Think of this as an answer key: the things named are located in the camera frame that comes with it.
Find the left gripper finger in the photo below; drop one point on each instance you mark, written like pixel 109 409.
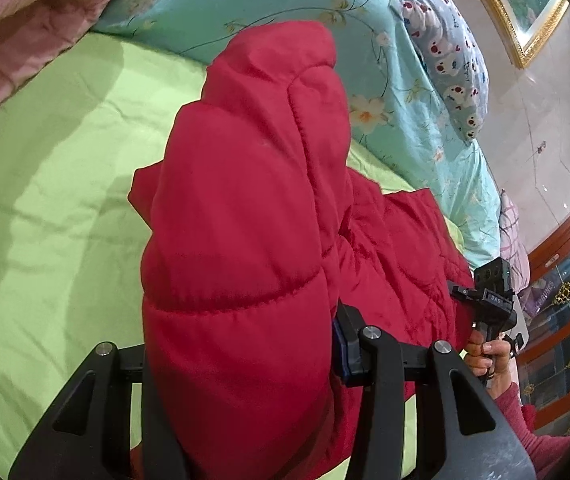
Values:
pixel 347 360

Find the red quilted puffer jacket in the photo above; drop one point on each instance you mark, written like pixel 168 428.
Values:
pixel 259 230

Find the cartoon print pillow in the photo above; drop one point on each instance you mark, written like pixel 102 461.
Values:
pixel 451 58

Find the person's right hand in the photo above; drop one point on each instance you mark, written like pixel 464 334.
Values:
pixel 490 358

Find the pink plaid cloth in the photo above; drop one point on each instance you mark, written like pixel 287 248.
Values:
pixel 512 247

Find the right forearm red sleeve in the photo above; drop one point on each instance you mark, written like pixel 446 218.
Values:
pixel 544 451

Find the teal floral quilt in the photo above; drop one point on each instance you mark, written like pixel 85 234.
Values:
pixel 401 125

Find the light green bed sheet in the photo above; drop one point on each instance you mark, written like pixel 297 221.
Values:
pixel 70 243

